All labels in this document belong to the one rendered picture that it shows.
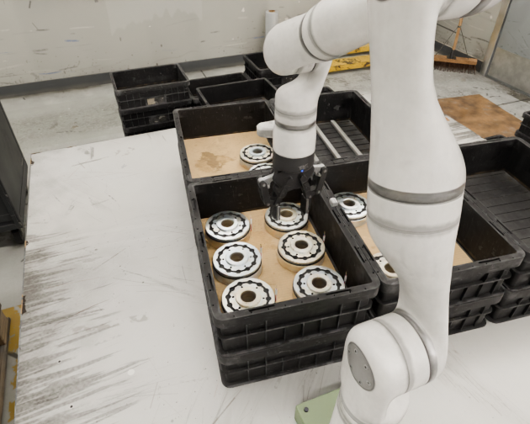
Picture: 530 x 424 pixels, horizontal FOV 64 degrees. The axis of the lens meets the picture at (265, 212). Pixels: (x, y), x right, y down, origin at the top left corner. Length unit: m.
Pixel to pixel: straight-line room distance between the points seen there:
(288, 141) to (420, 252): 0.35
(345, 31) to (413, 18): 0.17
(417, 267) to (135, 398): 0.64
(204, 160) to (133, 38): 2.92
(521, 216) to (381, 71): 0.87
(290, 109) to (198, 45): 3.56
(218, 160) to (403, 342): 0.86
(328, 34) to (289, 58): 0.10
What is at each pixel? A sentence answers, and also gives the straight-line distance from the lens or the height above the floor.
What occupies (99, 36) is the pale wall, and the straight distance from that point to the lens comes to 4.08.
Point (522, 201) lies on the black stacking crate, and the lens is 1.27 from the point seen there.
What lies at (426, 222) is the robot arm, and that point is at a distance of 0.42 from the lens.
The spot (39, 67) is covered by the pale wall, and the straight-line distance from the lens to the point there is 4.16.
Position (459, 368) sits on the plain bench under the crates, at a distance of 1.00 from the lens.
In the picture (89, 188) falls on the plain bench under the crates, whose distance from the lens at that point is 1.46.
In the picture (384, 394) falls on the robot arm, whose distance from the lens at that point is 0.54.
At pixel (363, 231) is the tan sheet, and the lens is 1.02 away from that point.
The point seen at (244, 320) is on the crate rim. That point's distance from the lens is 0.71.
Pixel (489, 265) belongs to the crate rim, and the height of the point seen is 0.93.
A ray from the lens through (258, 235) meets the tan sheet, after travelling 0.98.
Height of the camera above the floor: 1.49
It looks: 39 degrees down
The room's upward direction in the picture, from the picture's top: straight up
